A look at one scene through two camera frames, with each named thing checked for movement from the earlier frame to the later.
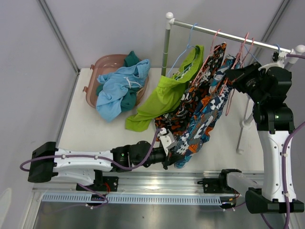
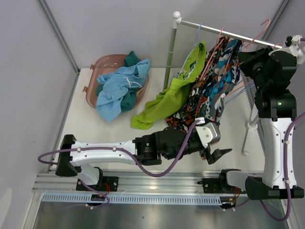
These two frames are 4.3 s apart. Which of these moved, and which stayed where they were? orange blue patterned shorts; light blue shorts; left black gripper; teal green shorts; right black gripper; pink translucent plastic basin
Moved: right black gripper; left black gripper; orange blue patterned shorts
Stayed: light blue shorts; teal green shorts; pink translucent plastic basin
